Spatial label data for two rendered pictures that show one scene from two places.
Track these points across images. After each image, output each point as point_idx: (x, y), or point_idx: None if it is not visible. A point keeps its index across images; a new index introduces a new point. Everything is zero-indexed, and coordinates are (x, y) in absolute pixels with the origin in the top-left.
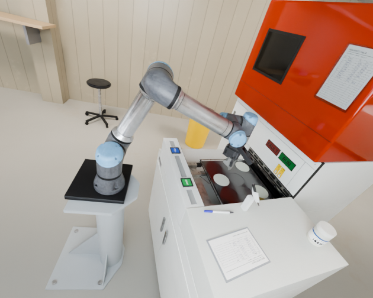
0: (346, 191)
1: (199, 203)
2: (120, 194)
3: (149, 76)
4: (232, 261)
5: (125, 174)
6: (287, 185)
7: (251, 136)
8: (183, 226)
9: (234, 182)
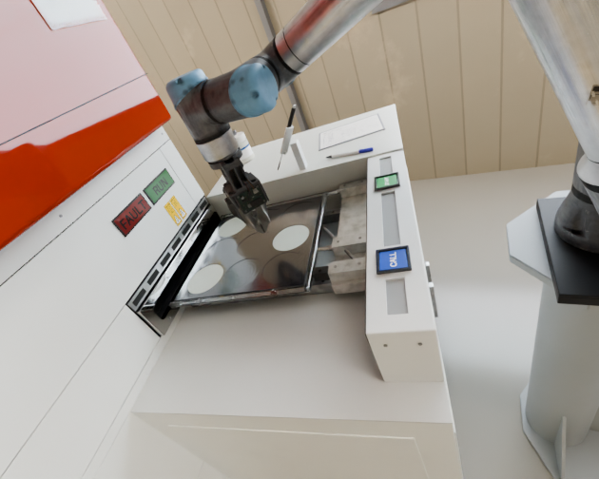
0: None
1: (375, 160)
2: (554, 209)
3: None
4: (362, 124)
5: (570, 256)
6: (194, 200)
7: (95, 296)
8: None
9: (265, 236)
